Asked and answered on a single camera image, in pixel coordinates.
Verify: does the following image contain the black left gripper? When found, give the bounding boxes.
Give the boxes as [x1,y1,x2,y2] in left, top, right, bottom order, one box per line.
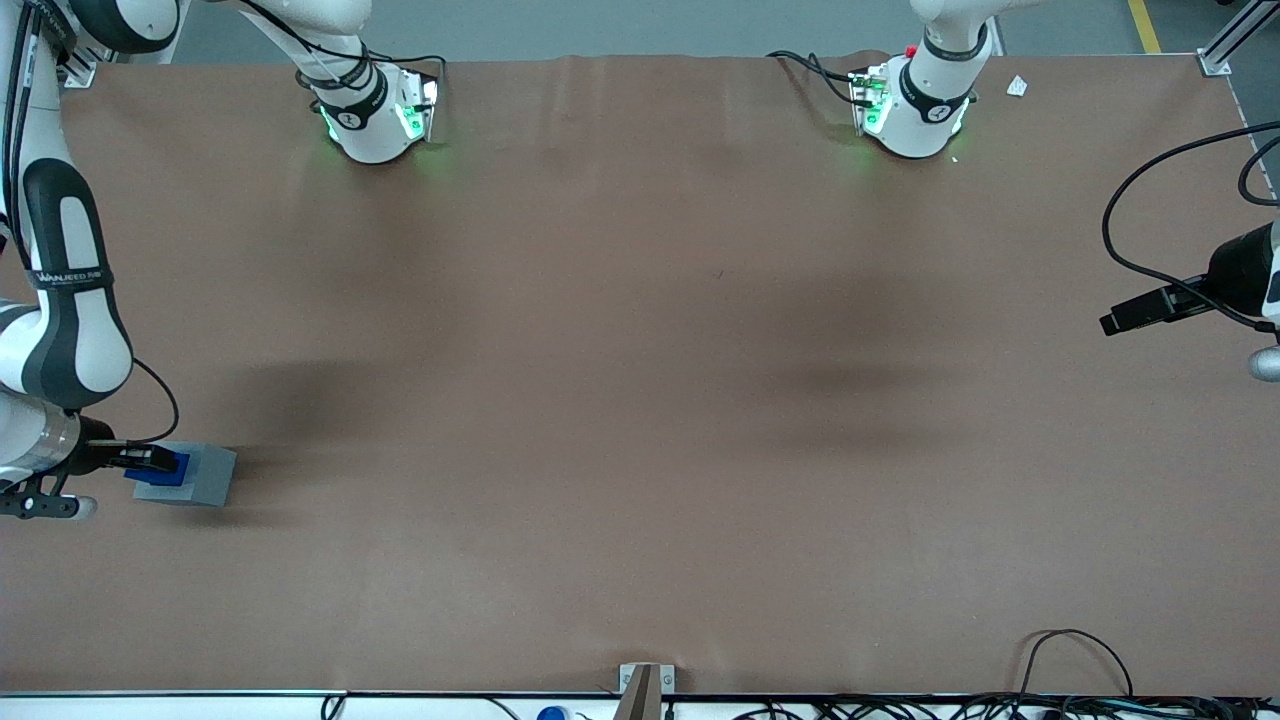
[1099,221,1280,338]

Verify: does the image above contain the black arched cable loop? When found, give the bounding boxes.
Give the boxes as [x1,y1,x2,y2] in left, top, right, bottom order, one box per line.
[1018,629,1135,701]

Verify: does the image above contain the black looped cable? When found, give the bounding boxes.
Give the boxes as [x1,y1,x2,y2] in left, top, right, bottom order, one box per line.
[1238,133,1280,208]

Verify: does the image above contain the brown table cover sheet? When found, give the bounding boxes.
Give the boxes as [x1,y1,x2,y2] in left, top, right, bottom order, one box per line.
[0,50,1280,698]

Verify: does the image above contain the blue plastic block part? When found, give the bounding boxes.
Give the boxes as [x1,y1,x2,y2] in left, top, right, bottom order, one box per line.
[124,452,191,488]

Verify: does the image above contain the gray square base block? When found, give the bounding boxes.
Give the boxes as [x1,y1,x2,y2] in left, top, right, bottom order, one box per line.
[133,443,238,507]

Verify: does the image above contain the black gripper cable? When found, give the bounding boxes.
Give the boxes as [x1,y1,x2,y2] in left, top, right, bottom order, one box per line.
[126,357,181,447]
[1101,124,1280,333]

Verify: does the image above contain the black cable bundle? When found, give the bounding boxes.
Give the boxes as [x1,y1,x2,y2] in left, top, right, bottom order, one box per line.
[735,693,1280,720]

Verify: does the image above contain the metal camera post bracket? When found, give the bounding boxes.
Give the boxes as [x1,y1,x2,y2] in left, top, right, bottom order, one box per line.
[619,663,676,720]

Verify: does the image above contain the black left arm base cable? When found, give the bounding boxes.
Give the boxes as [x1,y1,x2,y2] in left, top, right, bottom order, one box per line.
[767,50,863,106]

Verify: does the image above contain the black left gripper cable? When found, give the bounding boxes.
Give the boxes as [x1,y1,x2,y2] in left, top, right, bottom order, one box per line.
[1101,124,1280,333]

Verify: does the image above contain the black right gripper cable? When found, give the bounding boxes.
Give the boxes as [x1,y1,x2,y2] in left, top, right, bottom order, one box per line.
[126,357,181,447]

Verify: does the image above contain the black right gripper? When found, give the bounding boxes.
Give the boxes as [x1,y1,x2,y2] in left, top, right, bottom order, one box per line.
[70,417,178,477]

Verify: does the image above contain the black arm base cable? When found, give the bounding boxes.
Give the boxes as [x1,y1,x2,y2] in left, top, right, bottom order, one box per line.
[767,50,863,106]
[240,0,448,96]

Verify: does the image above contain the black right arm base cable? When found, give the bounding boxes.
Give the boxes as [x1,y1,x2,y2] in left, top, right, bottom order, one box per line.
[240,0,448,96]

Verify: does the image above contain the right wrist camera assembly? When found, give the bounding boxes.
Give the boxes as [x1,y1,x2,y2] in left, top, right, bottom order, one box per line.
[0,478,98,521]

